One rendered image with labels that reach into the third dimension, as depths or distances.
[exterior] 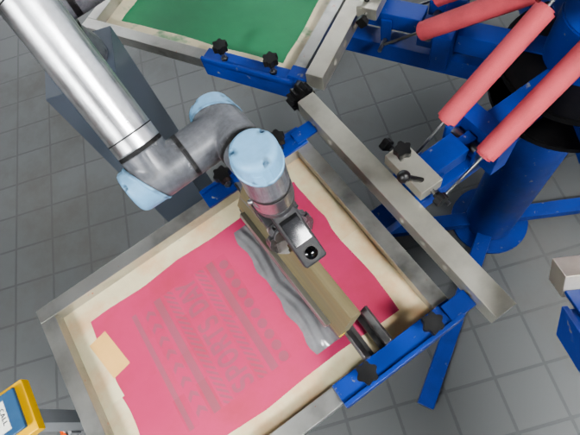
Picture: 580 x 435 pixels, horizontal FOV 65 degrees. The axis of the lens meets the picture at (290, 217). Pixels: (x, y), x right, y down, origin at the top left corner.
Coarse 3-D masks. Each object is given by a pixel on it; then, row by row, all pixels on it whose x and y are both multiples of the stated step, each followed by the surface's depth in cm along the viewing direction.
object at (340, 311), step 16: (240, 208) 106; (256, 224) 103; (288, 256) 96; (304, 272) 94; (320, 272) 91; (320, 288) 91; (336, 288) 90; (320, 304) 93; (336, 304) 88; (352, 304) 88; (336, 320) 90; (352, 320) 88
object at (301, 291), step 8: (240, 216) 105; (248, 224) 103; (256, 232) 102; (264, 240) 101; (264, 248) 101; (272, 256) 99; (280, 264) 98; (288, 272) 97; (288, 280) 97; (296, 280) 97; (296, 288) 96; (304, 288) 96; (304, 296) 94; (312, 304) 94; (320, 312) 93; (320, 320) 92; (328, 320) 92
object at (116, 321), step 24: (312, 216) 112; (216, 240) 114; (336, 240) 109; (192, 264) 112; (240, 264) 110; (144, 288) 112; (168, 288) 111; (264, 288) 107; (120, 312) 110; (96, 336) 109; (120, 336) 108; (144, 360) 104; (120, 384) 103
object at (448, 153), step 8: (448, 136) 106; (440, 144) 105; (448, 144) 105; (456, 144) 105; (424, 152) 105; (432, 152) 105; (440, 152) 104; (448, 152) 104; (456, 152) 104; (464, 152) 104; (424, 160) 104; (432, 160) 104; (440, 160) 104; (448, 160) 103; (456, 160) 104; (464, 160) 108; (432, 168) 103; (440, 168) 103; (448, 168) 105
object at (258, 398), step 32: (352, 256) 107; (352, 288) 104; (288, 320) 103; (384, 320) 100; (320, 352) 99; (160, 384) 102; (256, 384) 98; (288, 384) 97; (160, 416) 99; (224, 416) 97
